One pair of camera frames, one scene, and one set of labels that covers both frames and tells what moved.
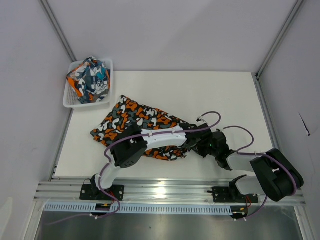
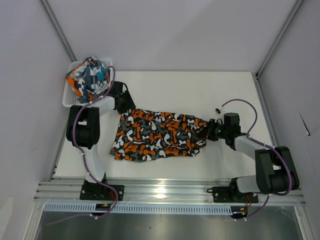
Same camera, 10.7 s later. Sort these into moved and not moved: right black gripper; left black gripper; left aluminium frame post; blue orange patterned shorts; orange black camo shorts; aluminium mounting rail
Moved: right black gripper; orange black camo shorts; left black gripper
Not moved: blue orange patterned shorts; left aluminium frame post; aluminium mounting rail
